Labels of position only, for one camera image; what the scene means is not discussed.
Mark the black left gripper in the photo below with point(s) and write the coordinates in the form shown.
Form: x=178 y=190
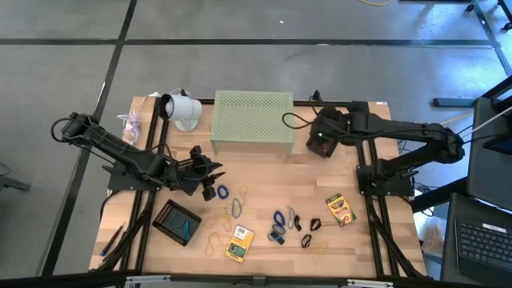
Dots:
x=192 y=172

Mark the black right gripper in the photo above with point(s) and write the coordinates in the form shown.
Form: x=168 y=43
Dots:
x=328 y=124

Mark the blue coil wrist band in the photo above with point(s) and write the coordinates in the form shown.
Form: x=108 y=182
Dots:
x=281 y=222
x=218 y=193

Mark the red coil wrist band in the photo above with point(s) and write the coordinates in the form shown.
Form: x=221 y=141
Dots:
x=323 y=147

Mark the yellow rubber band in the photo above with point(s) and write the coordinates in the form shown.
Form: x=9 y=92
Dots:
x=320 y=250
x=208 y=250
x=245 y=188
x=224 y=219

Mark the blue rubber band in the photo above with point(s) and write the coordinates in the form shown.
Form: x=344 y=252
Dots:
x=233 y=209

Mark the green perforated metal shelf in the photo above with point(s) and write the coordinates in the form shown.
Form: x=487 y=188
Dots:
x=252 y=116

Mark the yellow crayon box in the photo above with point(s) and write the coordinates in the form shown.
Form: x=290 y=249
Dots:
x=240 y=246
x=341 y=210

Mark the grey rubber band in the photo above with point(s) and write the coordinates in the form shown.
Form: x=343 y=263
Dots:
x=289 y=218

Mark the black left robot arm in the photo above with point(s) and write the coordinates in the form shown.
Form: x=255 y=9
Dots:
x=120 y=150

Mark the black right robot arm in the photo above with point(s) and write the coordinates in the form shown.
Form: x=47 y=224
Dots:
x=400 y=132

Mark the black desk leg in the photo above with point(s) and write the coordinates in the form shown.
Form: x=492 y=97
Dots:
x=452 y=102

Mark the white spot lamp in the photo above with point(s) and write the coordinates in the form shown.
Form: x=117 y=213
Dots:
x=184 y=110

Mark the dark pen blue tip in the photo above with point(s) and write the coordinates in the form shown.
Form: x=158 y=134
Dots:
x=112 y=240

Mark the clear bag of rubber bands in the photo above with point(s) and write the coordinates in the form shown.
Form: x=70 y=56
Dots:
x=434 y=238

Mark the black monitor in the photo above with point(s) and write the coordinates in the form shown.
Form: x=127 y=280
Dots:
x=488 y=168

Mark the black laptop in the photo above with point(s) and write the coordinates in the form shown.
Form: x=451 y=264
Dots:
x=480 y=240

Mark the grey chair leg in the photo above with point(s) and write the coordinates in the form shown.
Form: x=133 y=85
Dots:
x=12 y=183

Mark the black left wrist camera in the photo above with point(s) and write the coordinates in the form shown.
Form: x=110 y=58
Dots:
x=209 y=194

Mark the black aluminium table frame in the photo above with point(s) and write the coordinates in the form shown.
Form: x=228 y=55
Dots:
x=304 y=103

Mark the black camera crossbar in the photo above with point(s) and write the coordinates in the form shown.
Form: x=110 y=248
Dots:
x=256 y=281

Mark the black desk frame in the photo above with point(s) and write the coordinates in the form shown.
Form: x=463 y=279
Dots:
x=491 y=40

